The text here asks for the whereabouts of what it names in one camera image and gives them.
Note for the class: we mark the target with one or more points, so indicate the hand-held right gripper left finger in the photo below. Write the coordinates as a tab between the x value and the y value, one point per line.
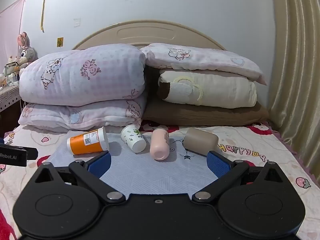
100	164

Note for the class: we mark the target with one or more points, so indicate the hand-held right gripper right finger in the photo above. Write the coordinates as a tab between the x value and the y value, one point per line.
218	164

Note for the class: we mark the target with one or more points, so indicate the orange and white cup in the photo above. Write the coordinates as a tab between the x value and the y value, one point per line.
85	145

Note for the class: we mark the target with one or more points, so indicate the taupe cup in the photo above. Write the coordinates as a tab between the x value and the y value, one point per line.
200	140

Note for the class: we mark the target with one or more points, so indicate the white cup with green print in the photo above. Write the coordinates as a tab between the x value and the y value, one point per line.
131	138

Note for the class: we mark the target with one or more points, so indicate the pink cup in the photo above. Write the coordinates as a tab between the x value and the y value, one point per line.
160	145

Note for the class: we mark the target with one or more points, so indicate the brown pillow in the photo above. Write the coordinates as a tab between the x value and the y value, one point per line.
200	115

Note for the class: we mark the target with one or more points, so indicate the grey-blue textured mat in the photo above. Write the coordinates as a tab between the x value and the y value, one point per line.
155	176

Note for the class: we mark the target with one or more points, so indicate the bedside table with patterned cloth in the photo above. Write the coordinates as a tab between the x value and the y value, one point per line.
8	98

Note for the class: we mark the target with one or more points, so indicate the cream folded blanket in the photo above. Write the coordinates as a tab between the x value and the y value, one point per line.
225	90

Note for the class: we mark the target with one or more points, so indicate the pink checked folded quilt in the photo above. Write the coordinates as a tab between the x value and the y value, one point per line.
82	76

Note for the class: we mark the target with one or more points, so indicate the grey rabbit plush toy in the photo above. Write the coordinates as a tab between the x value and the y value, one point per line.
25	53

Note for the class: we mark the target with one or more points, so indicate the pink printed pillow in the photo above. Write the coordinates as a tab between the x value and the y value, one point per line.
200	58

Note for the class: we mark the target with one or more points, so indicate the beige curtain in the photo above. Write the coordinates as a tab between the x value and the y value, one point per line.
295	67

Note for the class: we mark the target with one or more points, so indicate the pink window curtain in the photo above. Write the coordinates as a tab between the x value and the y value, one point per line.
11	31

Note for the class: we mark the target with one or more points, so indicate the beige bed headboard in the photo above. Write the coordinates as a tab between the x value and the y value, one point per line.
145	33

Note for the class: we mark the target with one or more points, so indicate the long yellow tape strip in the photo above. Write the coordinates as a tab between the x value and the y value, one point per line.
43	12

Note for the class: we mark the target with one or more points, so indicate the yellow wall sticker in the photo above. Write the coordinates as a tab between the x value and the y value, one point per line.
60	42

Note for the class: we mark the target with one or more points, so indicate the white wall hook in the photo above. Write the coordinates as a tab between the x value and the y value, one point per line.
77	22

